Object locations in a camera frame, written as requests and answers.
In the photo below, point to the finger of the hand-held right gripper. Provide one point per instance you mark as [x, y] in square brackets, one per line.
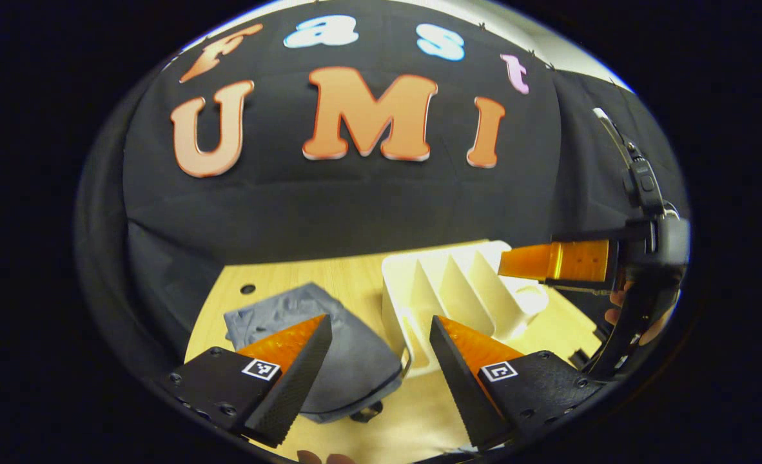
[594, 288]
[574, 261]

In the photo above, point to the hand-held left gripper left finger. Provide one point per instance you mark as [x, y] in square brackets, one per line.
[297, 386]

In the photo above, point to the white bookshelf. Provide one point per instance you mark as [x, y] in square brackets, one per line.
[458, 290]

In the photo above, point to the grey schoolbag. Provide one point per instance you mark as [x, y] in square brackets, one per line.
[355, 361]

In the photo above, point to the black backdrop cloth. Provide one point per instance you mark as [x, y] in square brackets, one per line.
[355, 206]

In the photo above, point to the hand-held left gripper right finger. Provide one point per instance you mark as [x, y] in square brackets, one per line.
[461, 386]

